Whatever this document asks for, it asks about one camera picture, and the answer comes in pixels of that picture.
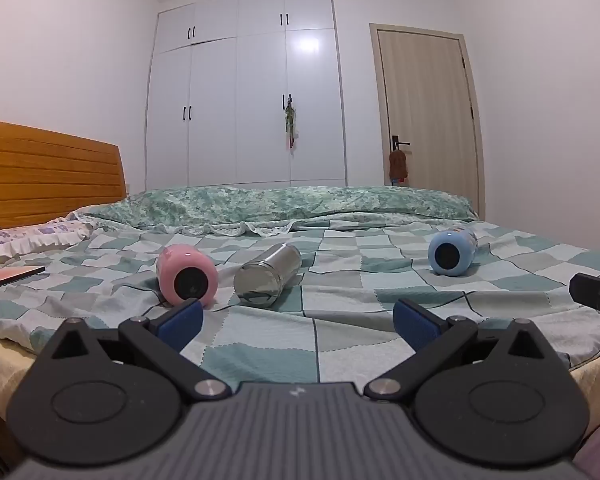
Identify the green floral quilt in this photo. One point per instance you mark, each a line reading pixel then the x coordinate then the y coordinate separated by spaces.
pixel 280 207

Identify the blue cup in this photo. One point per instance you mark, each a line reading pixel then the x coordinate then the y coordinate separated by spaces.
pixel 450 252

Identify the stainless steel cup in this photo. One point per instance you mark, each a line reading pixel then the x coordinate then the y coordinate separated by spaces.
pixel 267 272

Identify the brown hanging bag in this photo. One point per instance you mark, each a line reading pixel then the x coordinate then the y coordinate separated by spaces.
pixel 398 167

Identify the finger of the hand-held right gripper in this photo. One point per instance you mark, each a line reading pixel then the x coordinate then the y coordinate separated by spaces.
pixel 592 292

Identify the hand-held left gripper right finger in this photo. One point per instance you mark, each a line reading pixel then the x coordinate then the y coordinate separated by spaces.
pixel 414 322

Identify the beige mattress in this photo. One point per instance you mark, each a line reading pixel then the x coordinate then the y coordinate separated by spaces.
pixel 2 365

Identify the beige door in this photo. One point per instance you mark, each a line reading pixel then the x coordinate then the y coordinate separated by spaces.
pixel 425 110

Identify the hanging ornament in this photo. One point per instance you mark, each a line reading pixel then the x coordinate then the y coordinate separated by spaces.
pixel 290 122

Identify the wooden headboard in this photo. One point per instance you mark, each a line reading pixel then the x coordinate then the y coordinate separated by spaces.
pixel 45 180

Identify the pink cup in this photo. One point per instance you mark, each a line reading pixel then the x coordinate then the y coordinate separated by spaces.
pixel 180 270

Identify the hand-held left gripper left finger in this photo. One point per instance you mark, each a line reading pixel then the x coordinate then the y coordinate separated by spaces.
pixel 186 321

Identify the purple floral pillow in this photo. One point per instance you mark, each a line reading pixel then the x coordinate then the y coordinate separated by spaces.
pixel 25 240

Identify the white wardrobe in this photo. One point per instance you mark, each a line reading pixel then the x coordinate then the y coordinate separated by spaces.
pixel 240 100

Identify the red flat book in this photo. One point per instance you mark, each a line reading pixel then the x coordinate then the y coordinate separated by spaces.
pixel 7 277

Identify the checkered bed sheet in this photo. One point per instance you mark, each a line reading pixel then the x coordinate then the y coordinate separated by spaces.
pixel 340 290

